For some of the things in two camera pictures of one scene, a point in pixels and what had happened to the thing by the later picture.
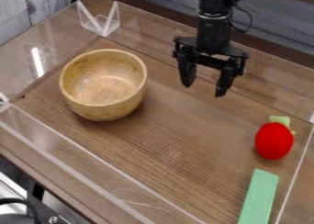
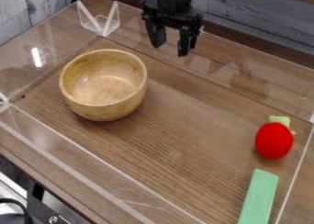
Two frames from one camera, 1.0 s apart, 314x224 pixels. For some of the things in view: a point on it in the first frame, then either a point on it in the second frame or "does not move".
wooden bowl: x=103 y=83 does not move
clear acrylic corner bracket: x=100 y=25 does not move
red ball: x=274 y=140 does not move
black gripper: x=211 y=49 → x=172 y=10
